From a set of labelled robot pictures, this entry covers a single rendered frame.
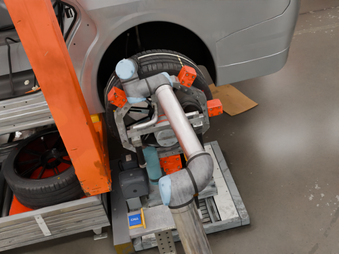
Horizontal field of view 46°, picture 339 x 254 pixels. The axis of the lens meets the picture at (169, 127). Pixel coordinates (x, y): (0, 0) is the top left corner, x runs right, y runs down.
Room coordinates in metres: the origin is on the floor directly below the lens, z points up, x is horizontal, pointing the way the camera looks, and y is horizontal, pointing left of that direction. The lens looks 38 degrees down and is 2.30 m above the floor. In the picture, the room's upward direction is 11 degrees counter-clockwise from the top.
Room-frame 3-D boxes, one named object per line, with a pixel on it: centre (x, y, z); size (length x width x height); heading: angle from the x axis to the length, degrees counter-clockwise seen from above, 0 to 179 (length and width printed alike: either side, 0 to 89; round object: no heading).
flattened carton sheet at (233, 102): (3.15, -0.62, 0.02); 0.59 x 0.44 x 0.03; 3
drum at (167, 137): (1.84, 0.03, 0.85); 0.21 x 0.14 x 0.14; 3
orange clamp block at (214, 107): (1.93, -0.28, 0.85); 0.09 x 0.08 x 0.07; 93
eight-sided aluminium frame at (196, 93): (1.91, 0.03, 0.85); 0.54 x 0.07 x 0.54; 93
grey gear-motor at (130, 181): (2.10, 0.32, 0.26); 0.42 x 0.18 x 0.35; 3
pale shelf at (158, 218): (1.53, 0.13, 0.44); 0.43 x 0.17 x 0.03; 93
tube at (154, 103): (1.78, 0.12, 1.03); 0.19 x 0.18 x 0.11; 3
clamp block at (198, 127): (1.71, -0.15, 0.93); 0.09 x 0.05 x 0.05; 3
